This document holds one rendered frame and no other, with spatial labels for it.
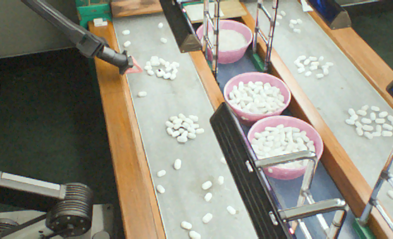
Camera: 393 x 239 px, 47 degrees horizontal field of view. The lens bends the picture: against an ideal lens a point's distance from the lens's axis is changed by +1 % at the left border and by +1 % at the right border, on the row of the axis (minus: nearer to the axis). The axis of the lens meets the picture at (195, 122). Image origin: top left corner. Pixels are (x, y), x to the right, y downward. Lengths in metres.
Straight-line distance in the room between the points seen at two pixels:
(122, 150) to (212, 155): 0.32
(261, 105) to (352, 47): 0.58
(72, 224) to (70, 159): 1.24
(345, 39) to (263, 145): 0.78
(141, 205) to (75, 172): 1.20
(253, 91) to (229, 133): 0.71
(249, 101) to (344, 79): 0.43
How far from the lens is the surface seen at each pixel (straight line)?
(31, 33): 3.29
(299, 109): 1.80
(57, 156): 2.71
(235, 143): 1.14
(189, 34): 1.51
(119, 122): 1.70
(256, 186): 1.05
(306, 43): 2.19
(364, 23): 3.95
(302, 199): 1.26
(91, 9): 2.29
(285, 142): 1.67
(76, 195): 1.47
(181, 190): 1.49
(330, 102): 1.88
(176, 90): 1.86
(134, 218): 1.41
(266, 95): 1.86
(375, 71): 2.06
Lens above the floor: 1.92
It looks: 44 degrees down
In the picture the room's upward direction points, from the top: straight up
